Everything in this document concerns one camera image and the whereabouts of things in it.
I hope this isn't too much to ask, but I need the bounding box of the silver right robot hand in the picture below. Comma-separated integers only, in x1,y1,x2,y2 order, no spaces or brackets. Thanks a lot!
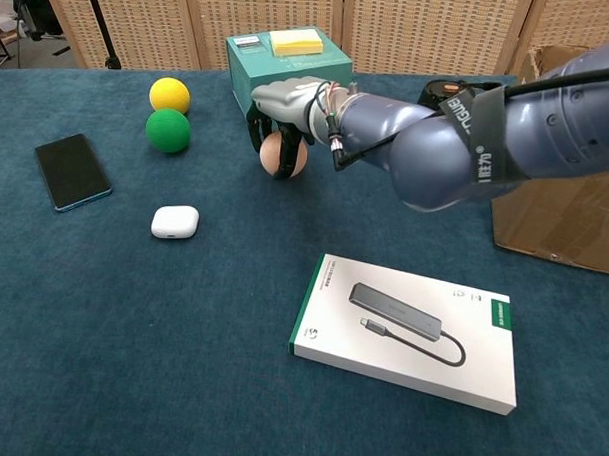
243,74,341,183

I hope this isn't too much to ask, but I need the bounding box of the pink ball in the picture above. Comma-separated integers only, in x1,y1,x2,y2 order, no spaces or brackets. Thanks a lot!
258,130,310,180

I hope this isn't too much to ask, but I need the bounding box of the white earbuds case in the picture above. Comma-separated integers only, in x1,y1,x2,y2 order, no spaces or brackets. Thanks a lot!
150,204,201,241

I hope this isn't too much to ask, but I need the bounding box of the teal cardboard product box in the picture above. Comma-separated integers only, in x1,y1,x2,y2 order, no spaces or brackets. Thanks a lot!
222,23,356,140

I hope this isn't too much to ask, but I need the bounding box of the yellow foam ball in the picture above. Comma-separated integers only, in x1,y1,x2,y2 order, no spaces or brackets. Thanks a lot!
147,75,192,116

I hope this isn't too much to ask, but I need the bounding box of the green foam ball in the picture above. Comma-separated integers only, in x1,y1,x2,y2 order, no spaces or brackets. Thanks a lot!
144,106,194,155

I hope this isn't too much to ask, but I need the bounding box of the white USB hub box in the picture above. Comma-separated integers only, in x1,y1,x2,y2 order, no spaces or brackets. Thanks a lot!
286,252,524,418

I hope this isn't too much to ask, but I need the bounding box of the open brown cardboard box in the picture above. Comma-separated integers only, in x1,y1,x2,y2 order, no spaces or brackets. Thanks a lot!
490,42,609,276

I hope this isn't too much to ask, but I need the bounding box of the yellow sticky note pad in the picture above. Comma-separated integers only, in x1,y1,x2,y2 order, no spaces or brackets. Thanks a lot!
267,28,326,60

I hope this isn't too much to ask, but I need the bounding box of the woven wooden folding screen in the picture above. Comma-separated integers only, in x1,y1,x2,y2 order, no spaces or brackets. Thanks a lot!
35,0,609,89

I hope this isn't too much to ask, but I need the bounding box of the black tripod stand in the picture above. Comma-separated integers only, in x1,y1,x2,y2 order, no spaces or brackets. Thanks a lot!
78,0,125,72

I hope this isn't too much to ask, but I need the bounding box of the black smartphone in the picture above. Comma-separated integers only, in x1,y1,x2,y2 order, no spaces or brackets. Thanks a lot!
32,132,116,215

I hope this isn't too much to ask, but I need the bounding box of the blue table mat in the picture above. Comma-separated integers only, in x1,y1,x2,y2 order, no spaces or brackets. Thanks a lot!
0,56,609,456

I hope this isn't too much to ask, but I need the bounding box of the black teapot with handle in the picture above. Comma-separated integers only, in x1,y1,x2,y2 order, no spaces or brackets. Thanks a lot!
418,76,506,116

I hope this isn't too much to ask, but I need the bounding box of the black velcro arm strap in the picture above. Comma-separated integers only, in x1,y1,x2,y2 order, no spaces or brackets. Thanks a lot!
433,82,526,187

